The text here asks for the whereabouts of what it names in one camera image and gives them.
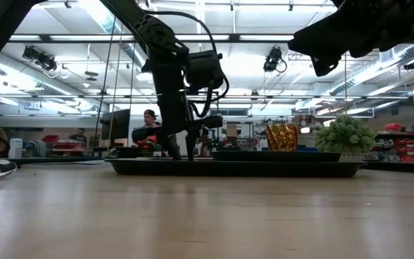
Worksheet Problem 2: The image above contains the person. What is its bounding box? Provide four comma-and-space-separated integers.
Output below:
68, 127, 89, 147
134, 109, 165, 151

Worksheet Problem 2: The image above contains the black computer monitor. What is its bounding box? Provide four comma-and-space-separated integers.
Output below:
100, 108, 132, 142

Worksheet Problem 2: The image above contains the black serving tray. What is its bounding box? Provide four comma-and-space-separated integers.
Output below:
105, 157, 368, 178

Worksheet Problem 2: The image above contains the green plant in glass pot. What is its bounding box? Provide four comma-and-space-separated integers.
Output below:
313, 114, 377, 163

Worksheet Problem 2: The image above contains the amber faceted plastic cup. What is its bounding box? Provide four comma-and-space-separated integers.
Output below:
265, 124, 299, 153

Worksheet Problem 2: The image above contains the white plastic container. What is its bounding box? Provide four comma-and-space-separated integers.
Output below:
8, 137, 24, 160

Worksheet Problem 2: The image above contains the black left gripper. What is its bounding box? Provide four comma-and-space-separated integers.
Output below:
131, 45, 225, 161

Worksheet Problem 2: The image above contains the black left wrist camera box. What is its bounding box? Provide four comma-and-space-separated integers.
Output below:
185, 50, 226, 91

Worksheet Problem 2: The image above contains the black ceiling camera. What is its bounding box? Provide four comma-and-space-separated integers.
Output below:
22, 45, 58, 72
262, 46, 288, 73

